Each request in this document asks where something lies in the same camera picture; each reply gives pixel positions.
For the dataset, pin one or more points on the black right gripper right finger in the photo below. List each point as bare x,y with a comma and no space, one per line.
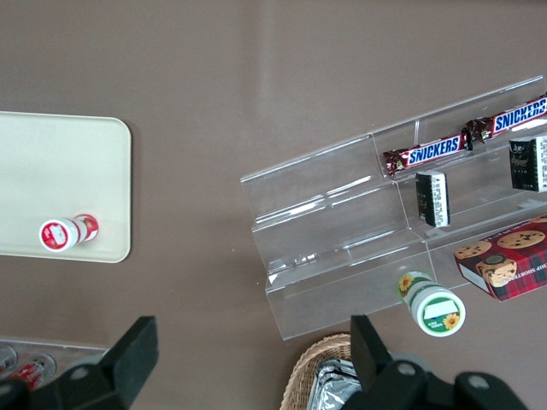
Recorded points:
372,359

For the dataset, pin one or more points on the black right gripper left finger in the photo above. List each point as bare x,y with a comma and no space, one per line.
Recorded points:
128,354

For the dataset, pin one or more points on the light wicker basket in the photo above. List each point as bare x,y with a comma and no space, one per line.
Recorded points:
305,371

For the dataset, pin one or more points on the beige plastic serving tray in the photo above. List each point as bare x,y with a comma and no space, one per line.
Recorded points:
64,171

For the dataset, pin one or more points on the stacked aluminium foil trays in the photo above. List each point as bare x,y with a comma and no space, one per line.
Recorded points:
335,386

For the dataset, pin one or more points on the clear acrylic bottle rack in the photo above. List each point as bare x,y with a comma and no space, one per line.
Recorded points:
77,352

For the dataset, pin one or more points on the green sunflower lidded cup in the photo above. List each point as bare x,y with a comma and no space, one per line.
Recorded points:
438,314

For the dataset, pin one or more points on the red cola bottle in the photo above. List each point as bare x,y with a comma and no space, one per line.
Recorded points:
32,369

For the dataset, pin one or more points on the red white lidded cup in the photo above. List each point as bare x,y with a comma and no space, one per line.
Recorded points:
55,234

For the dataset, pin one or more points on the clear acrylic tiered stand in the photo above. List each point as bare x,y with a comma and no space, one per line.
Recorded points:
333,222

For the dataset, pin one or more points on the red tartan cookie box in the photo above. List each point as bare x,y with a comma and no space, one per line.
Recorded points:
508,260

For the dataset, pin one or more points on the small black white box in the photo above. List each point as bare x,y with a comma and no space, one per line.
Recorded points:
431,198
527,164

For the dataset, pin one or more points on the Snickers chocolate bar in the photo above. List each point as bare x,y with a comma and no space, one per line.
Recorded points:
431,153
517,117

